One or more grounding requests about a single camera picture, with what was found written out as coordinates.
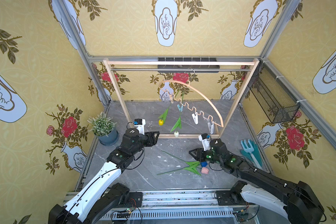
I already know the pink artificial tulip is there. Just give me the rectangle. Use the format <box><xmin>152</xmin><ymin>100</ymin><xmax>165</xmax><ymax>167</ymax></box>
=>
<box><xmin>157</xmin><ymin>167</ymin><xmax>209</xmax><ymax>176</ymax></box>

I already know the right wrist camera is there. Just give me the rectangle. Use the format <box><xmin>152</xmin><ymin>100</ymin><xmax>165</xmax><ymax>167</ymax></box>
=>
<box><xmin>198</xmin><ymin>133</ymin><xmax>211</xmax><ymax>151</ymax></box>

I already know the blue artificial tulip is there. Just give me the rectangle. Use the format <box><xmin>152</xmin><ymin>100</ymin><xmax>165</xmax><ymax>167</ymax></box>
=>
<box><xmin>162</xmin><ymin>150</ymin><xmax>201</xmax><ymax>168</ymax></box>

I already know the small circuit board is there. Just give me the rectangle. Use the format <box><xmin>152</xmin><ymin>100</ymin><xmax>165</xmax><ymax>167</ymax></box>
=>
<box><xmin>116</xmin><ymin>211</ymin><xmax>131</xmax><ymax>219</ymax></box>

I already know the wooden arched clip hanger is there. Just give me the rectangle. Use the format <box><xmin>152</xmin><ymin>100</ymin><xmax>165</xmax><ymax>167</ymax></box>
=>
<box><xmin>150</xmin><ymin>69</ymin><xmax>226</xmax><ymax>134</ymax></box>

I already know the wooden clothes rack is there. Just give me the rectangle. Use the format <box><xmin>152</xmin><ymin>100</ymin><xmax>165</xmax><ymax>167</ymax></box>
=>
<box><xmin>103</xmin><ymin>58</ymin><xmax>260</xmax><ymax>140</ymax></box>

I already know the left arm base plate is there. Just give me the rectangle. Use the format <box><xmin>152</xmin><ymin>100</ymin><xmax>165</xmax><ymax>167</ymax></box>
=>
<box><xmin>127</xmin><ymin>191</ymin><xmax>143</xmax><ymax>208</ymax></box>

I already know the teal garden fork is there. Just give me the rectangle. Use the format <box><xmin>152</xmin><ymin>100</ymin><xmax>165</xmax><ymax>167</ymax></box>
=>
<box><xmin>240</xmin><ymin>140</ymin><xmax>262</xmax><ymax>169</ymax></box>

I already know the potted green plant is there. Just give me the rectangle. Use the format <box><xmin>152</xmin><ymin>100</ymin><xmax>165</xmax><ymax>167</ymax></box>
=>
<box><xmin>88</xmin><ymin>112</ymin><xmax>119</xmax><ymax>146</ymax></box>

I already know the black wire mesh basket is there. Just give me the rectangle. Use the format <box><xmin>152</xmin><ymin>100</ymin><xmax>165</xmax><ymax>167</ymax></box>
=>
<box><xmin>248</xmin><ymin>61</ymin><xmax>300</xmax><ymax>123</ymax></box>

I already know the white artificial tulip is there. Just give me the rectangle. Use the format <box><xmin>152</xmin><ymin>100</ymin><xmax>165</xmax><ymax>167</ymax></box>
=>
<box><xmin>171</xmin><ymin>96</ymin><xmax>184</xmax><ymax>138</ymax></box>

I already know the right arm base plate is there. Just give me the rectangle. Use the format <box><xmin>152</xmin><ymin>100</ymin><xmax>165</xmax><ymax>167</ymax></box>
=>
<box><xmin>214</xmin><ymin>190</ymin><xmax>241</xmax><ymax>206</ymax></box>

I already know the aluminium rail base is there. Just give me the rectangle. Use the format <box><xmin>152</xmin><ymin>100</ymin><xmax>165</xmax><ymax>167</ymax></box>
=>
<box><xmin>99</xmin><ymin>189</ymin><xmax>261</xmax><ymax>223</ymax></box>

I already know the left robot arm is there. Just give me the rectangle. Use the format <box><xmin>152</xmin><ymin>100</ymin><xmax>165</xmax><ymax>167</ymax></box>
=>
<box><xmin>48</xmin><ymin>128</ymin><xmax>160</xmax><ymax>224</ymax></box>

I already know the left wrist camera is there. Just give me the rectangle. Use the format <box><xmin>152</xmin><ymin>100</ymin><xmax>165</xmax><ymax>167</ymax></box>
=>
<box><xmin>133</xmin><ymin>119</ymin><xmax>146</xmax><ymax>134</ymax></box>

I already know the yellow artificial tulip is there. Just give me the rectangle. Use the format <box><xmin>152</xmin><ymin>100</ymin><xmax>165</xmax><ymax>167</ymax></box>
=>
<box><xmin>158</xmin><ymin>94</ymin><xmax>175</xmax><ymax>126</ymax></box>

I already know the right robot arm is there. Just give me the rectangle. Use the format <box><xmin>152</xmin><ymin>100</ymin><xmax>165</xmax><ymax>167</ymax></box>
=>
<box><xmin>189</xmin><ymin>139</ymin><xmax>327</xmax><ymax>224</ymax></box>

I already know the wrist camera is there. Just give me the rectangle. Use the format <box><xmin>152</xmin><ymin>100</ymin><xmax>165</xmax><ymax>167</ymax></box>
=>
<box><xmin>133</xmin><ymin>119</ymin><xmax>146</xmax><ymax>134</ymax></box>
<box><xmin>198</xmin><ymin>133</ymin><xmax>211</xmax><ymax>151</ymax></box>

